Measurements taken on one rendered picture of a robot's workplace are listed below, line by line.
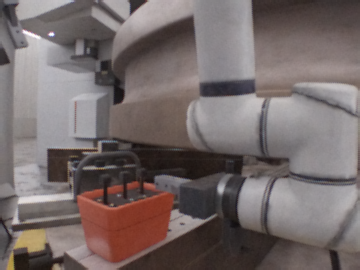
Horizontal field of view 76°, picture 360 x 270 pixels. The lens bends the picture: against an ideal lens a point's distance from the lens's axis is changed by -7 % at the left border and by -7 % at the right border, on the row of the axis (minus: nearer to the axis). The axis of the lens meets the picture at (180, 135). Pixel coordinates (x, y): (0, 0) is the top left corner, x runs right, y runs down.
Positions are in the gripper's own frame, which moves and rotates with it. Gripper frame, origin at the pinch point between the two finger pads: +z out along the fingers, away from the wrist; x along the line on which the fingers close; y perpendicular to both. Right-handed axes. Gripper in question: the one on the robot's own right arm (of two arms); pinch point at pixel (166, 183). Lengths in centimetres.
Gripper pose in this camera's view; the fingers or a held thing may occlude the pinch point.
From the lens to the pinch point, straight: 50.6
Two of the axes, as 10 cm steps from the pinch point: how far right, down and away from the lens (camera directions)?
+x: -6.1, 0.2, -7.9
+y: 0.2, -10.0, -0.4
